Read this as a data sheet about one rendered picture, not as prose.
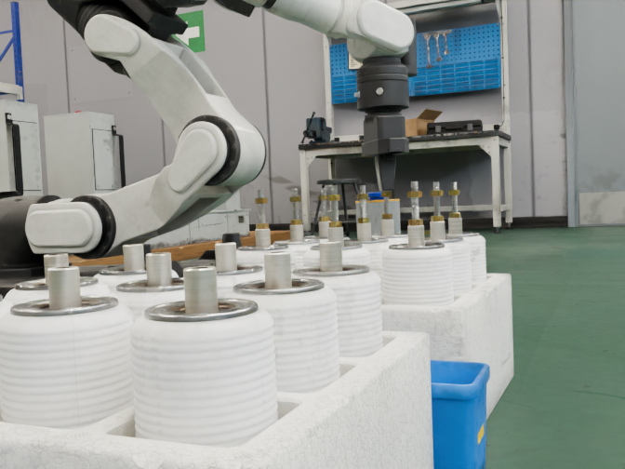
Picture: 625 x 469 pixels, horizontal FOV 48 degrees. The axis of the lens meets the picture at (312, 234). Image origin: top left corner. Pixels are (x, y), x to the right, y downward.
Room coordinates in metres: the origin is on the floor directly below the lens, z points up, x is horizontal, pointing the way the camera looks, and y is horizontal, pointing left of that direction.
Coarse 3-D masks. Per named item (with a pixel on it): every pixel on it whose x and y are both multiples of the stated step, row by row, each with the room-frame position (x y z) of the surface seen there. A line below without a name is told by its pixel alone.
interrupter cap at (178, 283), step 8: (136, 280) 0.65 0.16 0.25; (144, 280) 0.66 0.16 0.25; (176, 280) 0.65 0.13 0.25; (120, 288) 0.60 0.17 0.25; (128, 288) 0.60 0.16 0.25; (136, 288) 0.59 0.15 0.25; (144, 288) 0.59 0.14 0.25; (152, 288) 0.59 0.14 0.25; (160, 288) 0.59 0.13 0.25; (168, 288) 0.59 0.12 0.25; (176, 288) 0.60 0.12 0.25
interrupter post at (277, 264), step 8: (264, 256) 0.58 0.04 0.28; (272, 256) 0.57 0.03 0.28; (280, 256) 0.57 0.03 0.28; (288, 256) 0.58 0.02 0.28; (264, 264) 0.58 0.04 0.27; (272, 264) 0.57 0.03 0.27; (280, 264) 0.57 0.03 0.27; (288, 264) 0.58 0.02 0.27; (272, 272) 0.57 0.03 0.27; (280, 272) 0.57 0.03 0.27; (288, 272) 0.58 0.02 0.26; (272, 280) 0.57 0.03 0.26; (280, 280) 0.57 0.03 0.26; (288, 280) 0.58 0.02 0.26
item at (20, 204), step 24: (0, 216) 1.65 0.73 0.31; (24, 216) 1.62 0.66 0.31; (0, 240) 1.64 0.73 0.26; (24, 240) 1.62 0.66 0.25; (240, 240) 1.68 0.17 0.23; (0, 264) 1.64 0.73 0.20; (24, 264) 1.64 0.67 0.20; (120, 264) 1.35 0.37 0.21; (192, 264) 1.52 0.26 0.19; (0, 288) 1.44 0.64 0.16
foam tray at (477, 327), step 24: (480, 288) 1.04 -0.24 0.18; (504, 288) 1.14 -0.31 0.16; (384, 312) 0.90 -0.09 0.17; (408, 312) 0.88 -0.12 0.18; (432, 312) 0.87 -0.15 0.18; (456, 312) 0.86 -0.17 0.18; (480, 312) 0.96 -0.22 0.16; (504, 312) 1.14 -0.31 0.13; (432, 336) 0.87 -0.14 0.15; (456, 336) 0.86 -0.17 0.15; (480, 336) 0.95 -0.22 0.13; (504, 336) 1.13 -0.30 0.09; (456, 360) 0.86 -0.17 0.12; (480, 360) 0.95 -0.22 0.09; (504, 360) 1.12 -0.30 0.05; (504, 384) 1.12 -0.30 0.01
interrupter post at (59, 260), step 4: (44, 256) 0.67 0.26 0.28; (48, 256) 0.66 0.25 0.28; (52, 256) 0.66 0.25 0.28; (56, 256) 0.67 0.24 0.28; (60, 256) 0.67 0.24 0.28; (64, 256) 0.67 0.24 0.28; (44, 260) 0.67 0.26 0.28; (48, 260) 0.66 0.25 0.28; (52, 260) 0.66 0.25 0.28; (56, 260) 0.67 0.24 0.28; (60, 260) 0.67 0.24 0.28; (64, 260) 0.67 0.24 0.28; (44, 264) 0.67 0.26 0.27; (48, 264) 0.66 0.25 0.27; (52, 264) 0.66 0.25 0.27; (56, 264) 0.66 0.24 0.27; (60, 264) 0.67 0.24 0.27; (64, 264) 0.67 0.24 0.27; (68, 264) 0.68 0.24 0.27; (48, 268) 0.66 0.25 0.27
